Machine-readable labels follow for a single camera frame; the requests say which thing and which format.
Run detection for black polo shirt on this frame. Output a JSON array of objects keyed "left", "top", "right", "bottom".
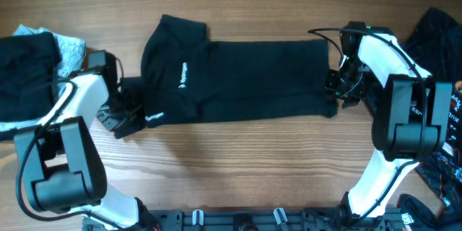
[{"left": 122, "top": 14, "right": 337, "bottom": 128}]

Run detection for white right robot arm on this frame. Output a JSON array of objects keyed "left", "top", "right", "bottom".
[{"left": 325, "top": 22, "right": 451, "bottom": 230}]

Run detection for black printed graphic shirt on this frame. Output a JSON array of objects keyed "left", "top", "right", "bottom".
[{"left": 399, "top": 7, "right": 461, "bottom": 230}]

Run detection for folded black garment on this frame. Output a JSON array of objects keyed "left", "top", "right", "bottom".
[{"left": 1, "top": 32, "right": 61, "bottom": 141}]

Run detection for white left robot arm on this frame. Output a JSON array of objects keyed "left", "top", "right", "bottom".
[{"left": 14, "top": 68, "right": 158, "bottom": 230}]

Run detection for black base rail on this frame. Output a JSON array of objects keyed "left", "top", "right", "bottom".
[{"left": 81, "top": 207, "right": 406, "bottom": 231}]

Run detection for light blue denim jeans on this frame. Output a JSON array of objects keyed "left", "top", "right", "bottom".
[{"left": 1, "top": 25, "right": 87, "bottom": 133}]

